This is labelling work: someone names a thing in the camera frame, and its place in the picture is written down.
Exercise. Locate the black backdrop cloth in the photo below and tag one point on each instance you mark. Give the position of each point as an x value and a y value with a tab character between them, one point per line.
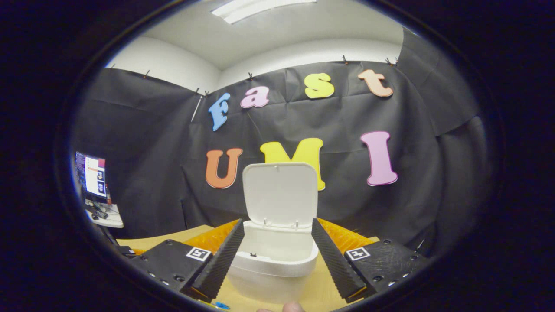
151	143

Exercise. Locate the blue paper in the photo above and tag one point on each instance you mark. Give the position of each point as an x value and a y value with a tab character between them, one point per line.
222	305

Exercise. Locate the wooden desktop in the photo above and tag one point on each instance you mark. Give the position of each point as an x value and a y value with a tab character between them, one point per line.
173	236

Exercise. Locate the white side table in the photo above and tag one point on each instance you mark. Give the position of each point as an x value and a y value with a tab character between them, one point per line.
110	222

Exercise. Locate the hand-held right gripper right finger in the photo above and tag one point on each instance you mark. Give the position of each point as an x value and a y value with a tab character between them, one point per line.
334	260

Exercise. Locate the long ceiling light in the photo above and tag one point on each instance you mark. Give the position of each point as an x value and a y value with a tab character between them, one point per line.
260	8

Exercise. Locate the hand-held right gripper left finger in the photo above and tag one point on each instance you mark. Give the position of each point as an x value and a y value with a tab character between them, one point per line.
219	262

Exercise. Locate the computer monitor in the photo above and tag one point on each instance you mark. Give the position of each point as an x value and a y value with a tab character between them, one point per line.
93	175

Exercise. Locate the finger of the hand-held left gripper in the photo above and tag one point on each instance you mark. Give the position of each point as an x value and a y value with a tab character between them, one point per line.
128	250

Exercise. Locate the white desktop garbage bin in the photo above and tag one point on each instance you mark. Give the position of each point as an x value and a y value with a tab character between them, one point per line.
279	195

